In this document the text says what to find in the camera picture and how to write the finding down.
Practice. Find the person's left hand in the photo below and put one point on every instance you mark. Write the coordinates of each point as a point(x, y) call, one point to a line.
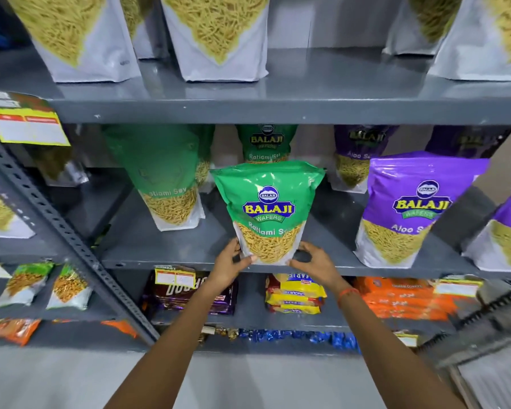
point(225, 270)

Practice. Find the person's right hand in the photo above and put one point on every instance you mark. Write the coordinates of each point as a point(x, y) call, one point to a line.
point(321, 268)

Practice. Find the person's right thumb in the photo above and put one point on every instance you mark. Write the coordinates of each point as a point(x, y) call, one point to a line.
point(299, 264)

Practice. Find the person's left thumb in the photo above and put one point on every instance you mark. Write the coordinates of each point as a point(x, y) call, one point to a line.
point(248, 260)

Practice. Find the green snack pouch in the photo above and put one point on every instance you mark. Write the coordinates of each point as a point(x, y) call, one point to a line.
point(266, 142)
point(267, 200)
point(204, 157)
point(162, 174)

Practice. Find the person's right forearm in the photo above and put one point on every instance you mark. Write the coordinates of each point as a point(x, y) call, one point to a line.
point(391, 353)

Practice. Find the person's left forearm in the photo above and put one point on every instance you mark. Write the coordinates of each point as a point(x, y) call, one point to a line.
point(166, 353)

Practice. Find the stack of yellow biscuit packets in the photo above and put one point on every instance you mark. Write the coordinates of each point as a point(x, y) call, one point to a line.
point(296, 293)

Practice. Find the orange wrist thread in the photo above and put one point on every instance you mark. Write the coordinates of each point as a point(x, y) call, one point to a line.
point(348, 293)

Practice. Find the row of blue candy wrappers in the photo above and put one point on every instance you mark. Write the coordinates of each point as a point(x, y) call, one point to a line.
point(298, 336)

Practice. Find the small yellow price tag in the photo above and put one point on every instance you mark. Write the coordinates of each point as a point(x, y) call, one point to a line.
point(174, 277)
point(406, 339)
point(457, 287)

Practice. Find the gold wrapped candies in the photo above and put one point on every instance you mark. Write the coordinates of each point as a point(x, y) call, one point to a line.
point(219, 333)

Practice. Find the brown biscuit packets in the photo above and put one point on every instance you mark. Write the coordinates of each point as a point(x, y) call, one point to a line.
point(174, 298)

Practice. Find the stack of orange packets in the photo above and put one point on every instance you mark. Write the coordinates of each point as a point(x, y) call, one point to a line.
point(404, 302)

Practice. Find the purple snack pouch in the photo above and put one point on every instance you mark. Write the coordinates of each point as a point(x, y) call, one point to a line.
point(504, 234)
point(2, 217)
point(413, 200)
point(468, 140)
point(357, 153)

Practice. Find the orange snack packet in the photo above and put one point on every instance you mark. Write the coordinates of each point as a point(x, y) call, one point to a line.
point(10, 330)
point(120, 327)

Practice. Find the grey metal shelf rack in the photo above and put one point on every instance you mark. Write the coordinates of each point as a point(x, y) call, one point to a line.
point(306, 97)

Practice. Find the grey perforated rack upright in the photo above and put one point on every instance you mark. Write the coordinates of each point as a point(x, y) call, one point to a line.
point(64, 234)

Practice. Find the clear snack pouch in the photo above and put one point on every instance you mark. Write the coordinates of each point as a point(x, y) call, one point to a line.
point(61, 166)

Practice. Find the white noodle snack pouch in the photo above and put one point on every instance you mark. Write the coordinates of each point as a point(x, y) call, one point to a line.
point(485, 42)
point(426, 25)
point(76, 33)
point(142, 25)
point(215, 33)

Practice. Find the white ribbed panel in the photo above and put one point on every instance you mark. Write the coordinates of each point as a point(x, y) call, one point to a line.
point(498, 383)

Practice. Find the large yellow shelf label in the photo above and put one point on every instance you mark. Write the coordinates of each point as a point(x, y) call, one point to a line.
point(25, 123)

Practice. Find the grey metal frame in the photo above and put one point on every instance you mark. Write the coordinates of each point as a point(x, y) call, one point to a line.
point(481, 323)

